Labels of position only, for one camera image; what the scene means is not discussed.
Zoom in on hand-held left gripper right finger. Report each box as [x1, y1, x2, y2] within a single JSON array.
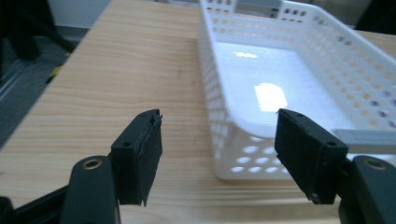
[[274, 108, 349, 205]]

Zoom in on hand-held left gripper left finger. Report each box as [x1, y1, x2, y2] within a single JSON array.
[[110, 108, 163, 207]]

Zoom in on white perforated plastic basket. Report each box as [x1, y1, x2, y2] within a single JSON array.
[[197, 0, 396, 182]]

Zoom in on black stand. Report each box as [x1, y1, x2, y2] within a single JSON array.
[[0, 0, 78, 62]]

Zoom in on yellow and black cable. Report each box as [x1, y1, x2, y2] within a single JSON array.
[[46, 51, 71, 85]]

